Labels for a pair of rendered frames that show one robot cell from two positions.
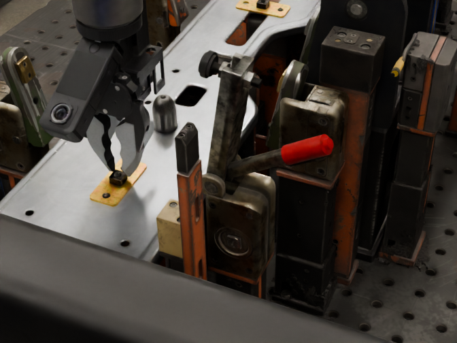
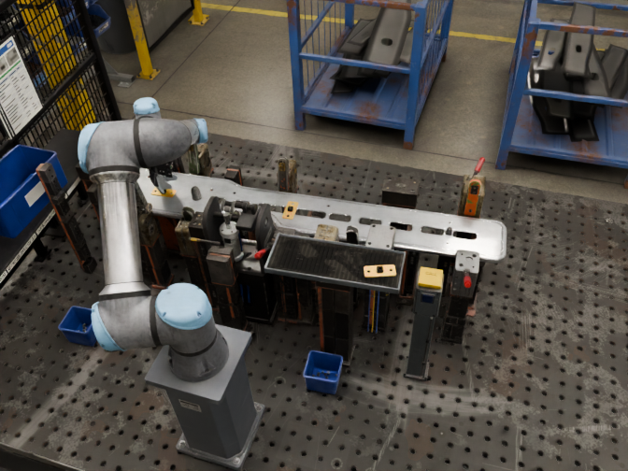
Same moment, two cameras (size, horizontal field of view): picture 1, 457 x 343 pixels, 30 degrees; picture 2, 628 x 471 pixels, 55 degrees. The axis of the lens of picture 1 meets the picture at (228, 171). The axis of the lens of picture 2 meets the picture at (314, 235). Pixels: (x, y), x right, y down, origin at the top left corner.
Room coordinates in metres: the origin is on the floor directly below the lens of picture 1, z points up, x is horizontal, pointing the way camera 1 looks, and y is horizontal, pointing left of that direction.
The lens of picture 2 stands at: (1.05, -1.54, 2.39)
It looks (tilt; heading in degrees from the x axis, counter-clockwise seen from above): 46 degrees down; 81
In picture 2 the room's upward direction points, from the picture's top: 3 degrees counter-clockwise
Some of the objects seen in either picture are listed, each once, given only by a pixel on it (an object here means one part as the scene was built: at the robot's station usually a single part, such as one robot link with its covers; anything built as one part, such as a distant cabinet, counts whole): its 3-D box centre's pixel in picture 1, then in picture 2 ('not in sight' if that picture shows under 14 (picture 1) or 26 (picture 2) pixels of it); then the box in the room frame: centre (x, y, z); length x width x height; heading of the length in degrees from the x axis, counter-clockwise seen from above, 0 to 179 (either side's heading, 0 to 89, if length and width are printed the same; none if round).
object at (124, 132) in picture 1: (139, 139); (164, 185); (0.81, 0.11, 1.06); 0.06 x 0.03 x 0.09; 155
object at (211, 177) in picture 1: (211, 185); not in sight; (0.72, 0.02, 1.06); 0.03 x 0.01 x 0.03; 65
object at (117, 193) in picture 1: (118, 178); (163, 191); (0.80, 0.14, 1.01); 0.08 x 0.04 x 0.01; 155
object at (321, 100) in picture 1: (310, 205); (195, 262); (0.87, -0.11, 0.88); 0.11 x 0.09 x 0.37; 65
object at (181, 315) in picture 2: not in sight; (183, 316); (0.88, -0.64, 1.27); 0.13 x 0.12 x 0.14; 175
